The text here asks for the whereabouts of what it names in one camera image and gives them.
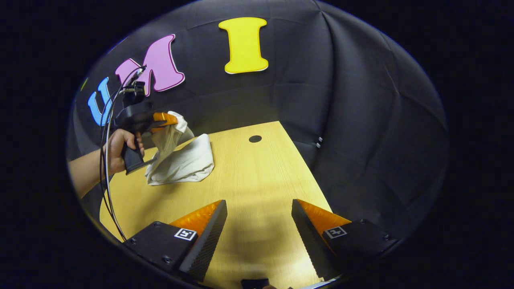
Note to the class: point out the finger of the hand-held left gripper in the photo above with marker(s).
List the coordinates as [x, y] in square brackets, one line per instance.
[164, 120]

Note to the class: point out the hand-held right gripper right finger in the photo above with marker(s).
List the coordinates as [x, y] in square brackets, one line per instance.
[309, 241]

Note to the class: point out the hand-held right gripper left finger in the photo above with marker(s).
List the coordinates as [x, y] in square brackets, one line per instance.
[209, 245]

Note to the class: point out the white jeans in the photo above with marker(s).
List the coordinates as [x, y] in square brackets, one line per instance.
[188, 160]

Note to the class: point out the black backdrop cloth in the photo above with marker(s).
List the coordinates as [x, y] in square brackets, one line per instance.
[321, 80]

